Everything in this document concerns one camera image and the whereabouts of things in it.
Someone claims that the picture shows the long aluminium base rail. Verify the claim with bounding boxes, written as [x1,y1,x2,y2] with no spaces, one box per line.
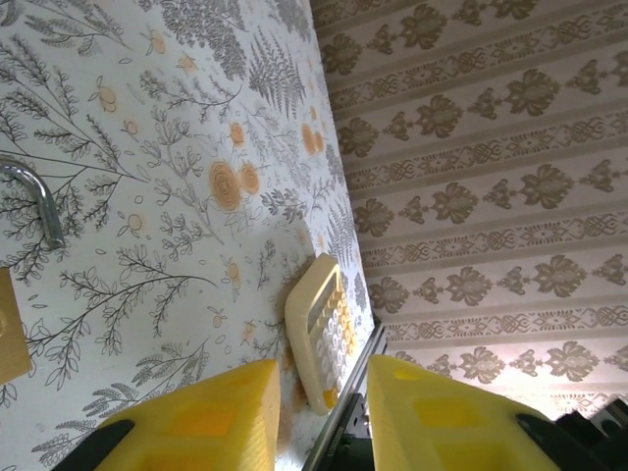
[303,323,389,471]

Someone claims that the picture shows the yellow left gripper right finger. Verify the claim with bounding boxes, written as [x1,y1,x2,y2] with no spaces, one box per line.
[367,353,560,471]

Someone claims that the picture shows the cream calculator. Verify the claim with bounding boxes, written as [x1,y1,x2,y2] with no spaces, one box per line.
[285,252,355,417]

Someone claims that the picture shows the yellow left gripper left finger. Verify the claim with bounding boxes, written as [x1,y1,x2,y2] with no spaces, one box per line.
[95,358,282,471]

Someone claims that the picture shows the brass padlock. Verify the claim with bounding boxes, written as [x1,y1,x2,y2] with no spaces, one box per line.
[0,163,66,388]

